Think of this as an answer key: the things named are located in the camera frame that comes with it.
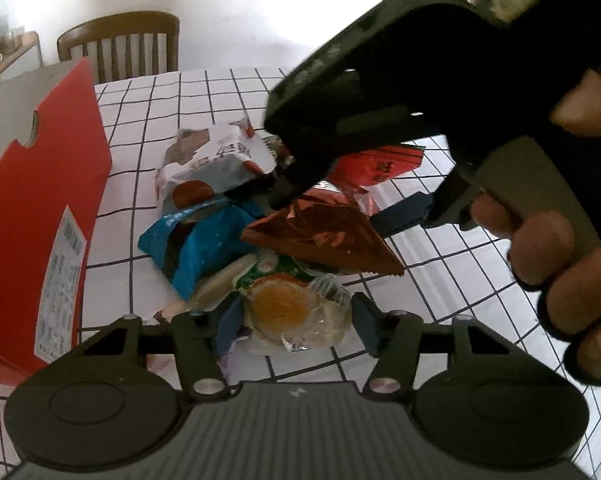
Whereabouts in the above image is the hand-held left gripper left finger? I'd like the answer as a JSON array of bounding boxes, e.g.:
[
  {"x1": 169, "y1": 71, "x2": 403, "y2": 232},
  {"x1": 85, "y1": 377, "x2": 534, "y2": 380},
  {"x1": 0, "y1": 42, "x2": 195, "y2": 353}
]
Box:
[{"x1": 83, "y1": 300, "x2": 246, "y2": 402}]

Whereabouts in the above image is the shiny brown snack packet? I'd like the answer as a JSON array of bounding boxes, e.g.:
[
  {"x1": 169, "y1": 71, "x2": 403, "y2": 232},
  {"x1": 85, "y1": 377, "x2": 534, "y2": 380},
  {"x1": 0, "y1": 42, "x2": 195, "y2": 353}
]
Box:
[{"x1": 240, "y1": 196, "x2": 406, "y2": 277}]

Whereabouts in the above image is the white wooden sideboard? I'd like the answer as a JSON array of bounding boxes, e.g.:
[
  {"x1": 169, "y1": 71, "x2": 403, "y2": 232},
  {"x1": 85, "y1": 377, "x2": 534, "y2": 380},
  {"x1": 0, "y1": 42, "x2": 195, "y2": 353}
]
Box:
[{"x1": 0, "y1": 30, "x2": 45, "y2": 92}]

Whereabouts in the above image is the pale sausage stick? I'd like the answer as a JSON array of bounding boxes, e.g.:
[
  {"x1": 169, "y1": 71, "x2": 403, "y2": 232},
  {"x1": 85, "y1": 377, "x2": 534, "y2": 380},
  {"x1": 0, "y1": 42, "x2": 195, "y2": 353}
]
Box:
[{"x1": 153, "y1": 254, "x2": 257, "y2": 323}]

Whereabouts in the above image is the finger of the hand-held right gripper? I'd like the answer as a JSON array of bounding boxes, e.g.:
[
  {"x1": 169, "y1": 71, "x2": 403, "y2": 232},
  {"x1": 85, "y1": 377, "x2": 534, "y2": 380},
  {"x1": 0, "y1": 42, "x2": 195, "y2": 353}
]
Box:
[
  {"x1": 268, "y1": 157, "x2": 308, "y2": 211},
  {"x1": 373, "y1": 191, "x2": 433, "y2": 235}
]

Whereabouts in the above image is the blue snack packet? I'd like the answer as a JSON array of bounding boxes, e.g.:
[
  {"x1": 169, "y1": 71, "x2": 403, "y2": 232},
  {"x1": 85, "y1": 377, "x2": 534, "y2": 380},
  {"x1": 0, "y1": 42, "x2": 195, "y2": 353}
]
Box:
[{"x1": 138, "y1": 199, "x2": 262, "y2": 299}]

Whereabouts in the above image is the white snack packet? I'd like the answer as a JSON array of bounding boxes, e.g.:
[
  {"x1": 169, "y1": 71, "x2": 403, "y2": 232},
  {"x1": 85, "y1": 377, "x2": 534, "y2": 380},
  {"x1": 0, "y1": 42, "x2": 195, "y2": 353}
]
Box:
[{"x1": 154, "y1": 119, "x2": 281, "y2": 213}]

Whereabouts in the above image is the white checkered tablecloth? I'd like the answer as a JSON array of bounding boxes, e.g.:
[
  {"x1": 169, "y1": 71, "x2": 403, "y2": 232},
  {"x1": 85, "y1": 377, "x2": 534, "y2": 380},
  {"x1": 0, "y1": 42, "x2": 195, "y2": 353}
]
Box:
[{"x1": 0, "y1": 67, "x2": 601, "y2": 480}]

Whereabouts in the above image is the person's right hand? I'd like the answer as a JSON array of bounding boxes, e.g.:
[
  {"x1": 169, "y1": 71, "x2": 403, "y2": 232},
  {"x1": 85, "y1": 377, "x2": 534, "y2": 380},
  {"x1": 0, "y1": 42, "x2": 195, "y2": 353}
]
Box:
[{"x1": 453, "y1": 5, "x2": 601, "y2": 387}]

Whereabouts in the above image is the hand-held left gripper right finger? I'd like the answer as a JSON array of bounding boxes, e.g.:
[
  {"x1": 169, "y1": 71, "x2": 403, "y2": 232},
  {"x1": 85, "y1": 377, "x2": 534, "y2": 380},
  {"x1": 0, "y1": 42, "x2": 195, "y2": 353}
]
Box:
[{"x1": 353, "y1": 292, "x2": 518, "y2": 402}]

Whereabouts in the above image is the brown wooden chair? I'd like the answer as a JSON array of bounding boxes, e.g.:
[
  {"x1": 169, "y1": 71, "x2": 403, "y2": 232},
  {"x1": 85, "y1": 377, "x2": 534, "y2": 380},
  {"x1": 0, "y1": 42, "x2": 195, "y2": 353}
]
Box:
[{"x1": 56, "y1": 11, "x2": 181, "y2": 85}]

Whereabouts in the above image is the red cardboard box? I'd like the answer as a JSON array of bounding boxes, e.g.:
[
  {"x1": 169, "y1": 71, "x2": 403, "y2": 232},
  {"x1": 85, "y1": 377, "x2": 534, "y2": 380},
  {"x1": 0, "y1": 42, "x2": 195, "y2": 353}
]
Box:
[{"x1": 0, "y1": 57, "x2": 112, "y2": 386}]

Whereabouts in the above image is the clear green pastry packet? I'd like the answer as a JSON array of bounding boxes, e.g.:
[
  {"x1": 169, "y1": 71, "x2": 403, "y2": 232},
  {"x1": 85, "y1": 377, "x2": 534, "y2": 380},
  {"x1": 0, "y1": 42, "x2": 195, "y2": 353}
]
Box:
[{"x1": 233, "y1": 254, "x2": 355, "y2": 357}]

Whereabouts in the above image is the red snack packet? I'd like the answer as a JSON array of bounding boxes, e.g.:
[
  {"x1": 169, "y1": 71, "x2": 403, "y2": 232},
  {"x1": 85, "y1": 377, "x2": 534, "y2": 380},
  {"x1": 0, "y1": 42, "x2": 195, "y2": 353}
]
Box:
[{"x1": 325, "y1": 142, "x2": 427, "y2": 216}]

